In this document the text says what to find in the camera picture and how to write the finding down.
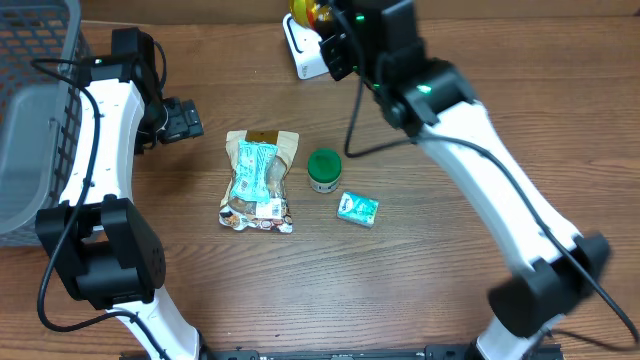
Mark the yellow dish soap bottle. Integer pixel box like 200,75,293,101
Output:
289,0,333,31

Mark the teal wipes packet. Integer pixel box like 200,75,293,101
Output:
231,140,277,203

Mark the brown snack pouch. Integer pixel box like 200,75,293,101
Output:
218,130,299,234

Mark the green lid jar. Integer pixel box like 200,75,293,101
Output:
307,148,342,193

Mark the teal tissue pack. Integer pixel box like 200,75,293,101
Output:
337,192,379,228

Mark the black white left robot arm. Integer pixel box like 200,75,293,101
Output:
35,27,213,359

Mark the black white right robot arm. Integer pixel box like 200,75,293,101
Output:
291,1,610,359

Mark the white barcode scanner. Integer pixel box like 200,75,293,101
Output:
282,13,329,80

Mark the grey plastic basket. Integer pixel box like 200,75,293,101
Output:
1,0,90,247

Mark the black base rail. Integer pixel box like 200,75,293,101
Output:
119,342,566,360

